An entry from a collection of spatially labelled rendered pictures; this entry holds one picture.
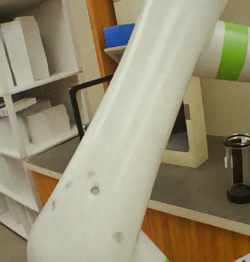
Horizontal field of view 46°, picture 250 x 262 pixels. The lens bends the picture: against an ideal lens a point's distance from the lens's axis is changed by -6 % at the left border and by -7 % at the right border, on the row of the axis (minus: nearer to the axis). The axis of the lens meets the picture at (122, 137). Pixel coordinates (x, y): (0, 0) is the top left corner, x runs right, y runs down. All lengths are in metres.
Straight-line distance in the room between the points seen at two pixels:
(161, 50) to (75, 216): 0.22
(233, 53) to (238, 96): 1.08
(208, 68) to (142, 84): 0.26
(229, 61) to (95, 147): 0.34
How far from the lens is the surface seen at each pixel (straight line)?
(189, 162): 1.41
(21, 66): 2.24
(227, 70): 0.61
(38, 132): 2.30
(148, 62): 0.38
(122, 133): 0.35
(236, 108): 1.70
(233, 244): 1.15
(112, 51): 1.35
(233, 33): 0.61
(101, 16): 1.47
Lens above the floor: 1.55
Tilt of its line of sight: 18 degrees down
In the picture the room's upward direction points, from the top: 11 degrees counter-clockwise
